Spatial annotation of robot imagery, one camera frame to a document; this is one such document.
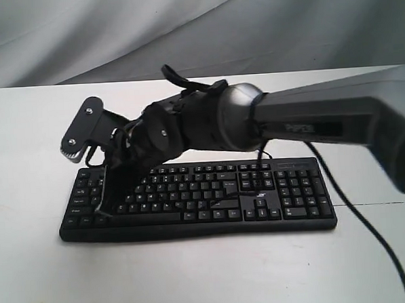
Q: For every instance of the grey backdrop cloth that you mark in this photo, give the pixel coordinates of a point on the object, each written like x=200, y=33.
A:
x=51, y=42

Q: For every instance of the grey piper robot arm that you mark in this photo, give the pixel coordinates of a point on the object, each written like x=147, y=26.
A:
x=367, y=110

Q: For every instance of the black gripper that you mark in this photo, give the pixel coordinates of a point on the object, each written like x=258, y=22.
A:
x=119, y=152

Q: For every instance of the black acer keyboard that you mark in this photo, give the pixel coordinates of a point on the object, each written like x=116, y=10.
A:
x=197, y=199

